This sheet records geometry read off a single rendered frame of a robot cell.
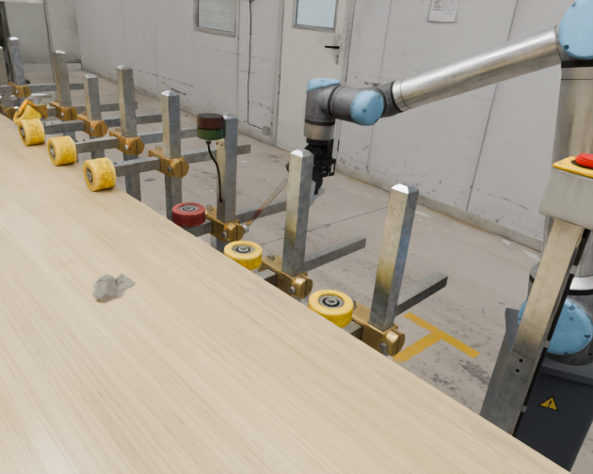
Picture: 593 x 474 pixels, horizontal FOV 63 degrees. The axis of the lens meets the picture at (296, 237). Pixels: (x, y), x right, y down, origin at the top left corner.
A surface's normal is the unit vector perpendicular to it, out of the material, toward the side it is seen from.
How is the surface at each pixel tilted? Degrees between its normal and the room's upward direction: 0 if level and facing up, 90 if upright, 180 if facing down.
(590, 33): 83
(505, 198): 90
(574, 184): 90
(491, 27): 90
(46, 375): 0
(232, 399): 0
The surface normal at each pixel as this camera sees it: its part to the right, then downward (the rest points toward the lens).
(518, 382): -0.72, 0.25
